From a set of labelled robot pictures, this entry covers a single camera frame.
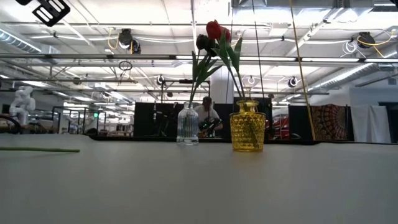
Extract clear ribbed glass vase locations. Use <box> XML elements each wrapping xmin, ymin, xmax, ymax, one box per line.
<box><xmin>176</xmin><ymin>104</ymin><xmax>200</xmax><ymax>146</ymax></box>

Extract yellow glass vase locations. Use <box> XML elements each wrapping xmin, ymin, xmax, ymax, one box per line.
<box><xmin>229</xmin><ymin>98</ymin><xmax>267</xmax><ymax>152</ymax></box>

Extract black partition panel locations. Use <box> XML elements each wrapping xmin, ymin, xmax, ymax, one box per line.
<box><xmin>133</xmin><ymin>101</ymin><xmax>177</xmax><ymax>137</ymax></box>
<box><xmin>288</xmin><ymin>105</ymin><xmax>313</xmax><ymax>141</ymax></box>
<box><xmin>213</xmin><ymin>102</ymin><xmax>234</xmax><ymax>138</ymax></box>

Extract person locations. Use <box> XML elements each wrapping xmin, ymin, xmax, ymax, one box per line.
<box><xmin>194</xmin><ymin>96</ymin><xmax>224</xmax><ymax>138</ymax></box>

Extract long ceiling light strip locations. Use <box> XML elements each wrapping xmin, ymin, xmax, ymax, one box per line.
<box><xmin>174</xmin><ymin>55</ymin><xmax>398</xmax><ymax>63</ymax></box>

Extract colourful patterned cloth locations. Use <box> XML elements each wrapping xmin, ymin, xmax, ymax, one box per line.
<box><xmin>311</xmin><ymin>103</ymin><xmax>348</xmax><ymax>141</ymax></box>

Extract white hanging sheet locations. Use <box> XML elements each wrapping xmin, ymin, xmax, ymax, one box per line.
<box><xmin>349</xmin><ymin>104</ymin><xmax>392</xmax><ymax>143</ymax></box>

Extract black metal gantry frame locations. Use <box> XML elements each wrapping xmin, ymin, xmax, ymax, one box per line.
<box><xmin>160</xmin><ymin>79</ymin><xmax>211</xmax><ymax>105</ymax></box>

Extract black leader arm handle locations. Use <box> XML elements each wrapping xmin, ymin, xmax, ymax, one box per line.
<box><xmin>198</xmin><ymin>117</ymin><xmax>222</xmax><ymax>138</ymax></box>

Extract black hanging cable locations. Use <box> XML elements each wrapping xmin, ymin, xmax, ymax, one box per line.
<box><xmin>251</xmin><ymin>0</ymin><xmax>267</xmax><ymax>102</ymax></box>

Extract yellow power cable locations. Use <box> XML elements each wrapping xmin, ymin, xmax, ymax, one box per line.
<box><xmin>288</xmin><ymin>0</ymin><xmax>317</xmax><ymax>141</ymax></box>

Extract silver ventilation duct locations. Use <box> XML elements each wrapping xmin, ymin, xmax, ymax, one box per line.
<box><xmin>306</xmin><ymin>60</ymin><xmax>398</xmax><ymax>93</ymax></box>

